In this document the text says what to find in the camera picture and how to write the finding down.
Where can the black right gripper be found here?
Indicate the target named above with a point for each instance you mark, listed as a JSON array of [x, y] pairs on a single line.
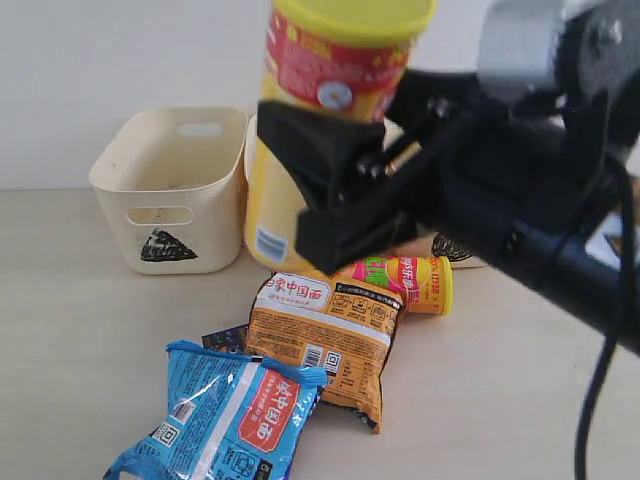
[[520, 193]]

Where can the orange instant noodle bag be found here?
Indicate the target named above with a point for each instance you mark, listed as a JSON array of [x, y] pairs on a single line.
[[345, 326]]

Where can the yellow Lays chips can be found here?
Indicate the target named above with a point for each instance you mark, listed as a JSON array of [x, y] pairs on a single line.
[[341, 57]]

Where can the blue instant noodle bag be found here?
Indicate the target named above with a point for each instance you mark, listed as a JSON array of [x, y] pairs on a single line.
[[229, 416]]

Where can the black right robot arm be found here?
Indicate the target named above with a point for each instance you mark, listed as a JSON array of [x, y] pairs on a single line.
[[598, 50]]

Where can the cream bin with circle mark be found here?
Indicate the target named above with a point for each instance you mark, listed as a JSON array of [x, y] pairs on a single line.
[[439, 245]]

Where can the pink Lays chips can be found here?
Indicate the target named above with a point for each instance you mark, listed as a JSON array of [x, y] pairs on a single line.
[[425, 284]]

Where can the cream bin with triangle mark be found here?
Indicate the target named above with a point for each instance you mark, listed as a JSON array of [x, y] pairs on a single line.
[[171, 186]]

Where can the purple juice carton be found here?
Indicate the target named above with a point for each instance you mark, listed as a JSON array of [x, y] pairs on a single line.
[[231, 340]]

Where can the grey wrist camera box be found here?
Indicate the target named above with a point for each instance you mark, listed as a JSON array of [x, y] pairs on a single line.
[[518, 48]]

